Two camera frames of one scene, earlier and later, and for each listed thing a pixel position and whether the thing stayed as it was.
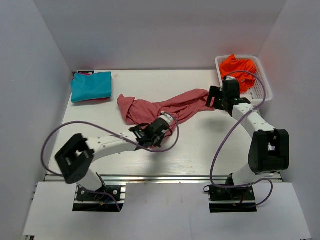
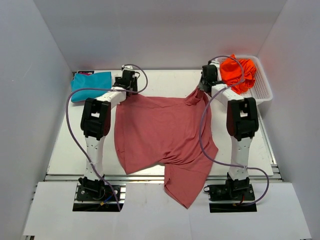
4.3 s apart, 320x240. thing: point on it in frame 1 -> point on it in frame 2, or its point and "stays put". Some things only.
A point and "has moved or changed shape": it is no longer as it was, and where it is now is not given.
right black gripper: x=215 y=92 -> x=201 y=84
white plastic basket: x=256 y=94 stays put
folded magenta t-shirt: x=86 y=73 stays put
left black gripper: x=158 y=143 -> x=134 y=84
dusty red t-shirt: x=139 y=113 has moved or changed shape
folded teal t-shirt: x=95 y=86 stays put
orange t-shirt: x=247 y=81 stays put
